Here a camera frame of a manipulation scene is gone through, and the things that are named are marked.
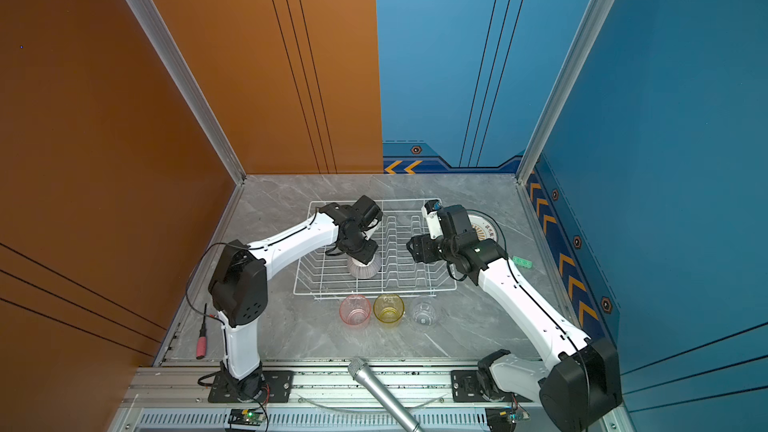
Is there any pink plastic cup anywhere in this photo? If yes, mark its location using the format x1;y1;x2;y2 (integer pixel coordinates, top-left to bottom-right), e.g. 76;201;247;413
339;294;372;329

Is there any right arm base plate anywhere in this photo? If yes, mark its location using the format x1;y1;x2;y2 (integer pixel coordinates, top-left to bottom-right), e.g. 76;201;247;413
450;370;491;403

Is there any white wire dish rack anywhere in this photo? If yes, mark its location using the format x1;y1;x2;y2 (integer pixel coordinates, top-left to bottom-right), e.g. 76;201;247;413
293;199;456;300

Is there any yellow plastic cup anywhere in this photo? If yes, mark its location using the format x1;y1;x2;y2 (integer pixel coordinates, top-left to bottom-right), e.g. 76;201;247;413
373;294;405;327

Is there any left circuit board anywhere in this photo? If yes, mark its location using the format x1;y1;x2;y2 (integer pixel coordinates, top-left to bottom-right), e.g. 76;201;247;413
226;408;269;431

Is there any right circuit board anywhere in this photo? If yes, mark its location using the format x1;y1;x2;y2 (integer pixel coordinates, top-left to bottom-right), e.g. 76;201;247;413
485;408;530;432

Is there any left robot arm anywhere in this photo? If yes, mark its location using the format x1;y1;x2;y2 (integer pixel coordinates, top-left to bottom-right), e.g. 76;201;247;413
208;195;383;402

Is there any clear plastic cup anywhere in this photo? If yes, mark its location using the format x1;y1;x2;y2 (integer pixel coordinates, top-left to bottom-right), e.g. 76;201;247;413
410;300;439;327

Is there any green plastic block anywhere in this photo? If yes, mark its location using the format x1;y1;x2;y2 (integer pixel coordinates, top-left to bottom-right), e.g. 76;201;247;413
512;256;533;269

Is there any red handled screwdriver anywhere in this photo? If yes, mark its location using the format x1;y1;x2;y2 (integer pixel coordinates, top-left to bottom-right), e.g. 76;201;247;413
195;305;208;360

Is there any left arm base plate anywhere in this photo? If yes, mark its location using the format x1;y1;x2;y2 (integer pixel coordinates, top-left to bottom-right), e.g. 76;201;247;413
207;369;294;404

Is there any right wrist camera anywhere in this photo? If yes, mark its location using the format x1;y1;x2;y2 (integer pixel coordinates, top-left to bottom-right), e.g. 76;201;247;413
421;199;443;239

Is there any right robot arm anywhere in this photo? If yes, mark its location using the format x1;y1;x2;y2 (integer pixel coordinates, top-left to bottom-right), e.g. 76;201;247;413
406;200;623;431

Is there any aluminium front rail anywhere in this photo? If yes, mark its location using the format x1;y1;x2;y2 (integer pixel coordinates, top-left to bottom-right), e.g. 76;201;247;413
108;359;556;431

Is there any circuit board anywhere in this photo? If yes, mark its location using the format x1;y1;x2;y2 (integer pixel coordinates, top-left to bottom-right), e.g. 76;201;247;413
226;408;269;431
485;408;530;432

